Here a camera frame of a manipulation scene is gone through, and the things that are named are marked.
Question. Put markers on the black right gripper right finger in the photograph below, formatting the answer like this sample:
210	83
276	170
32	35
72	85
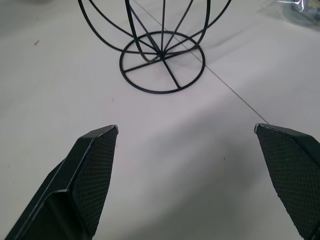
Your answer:
287	170

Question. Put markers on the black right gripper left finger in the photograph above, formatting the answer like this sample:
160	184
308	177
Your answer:
82	180

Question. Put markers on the clear plastic bag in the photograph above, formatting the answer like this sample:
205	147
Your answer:
292	12

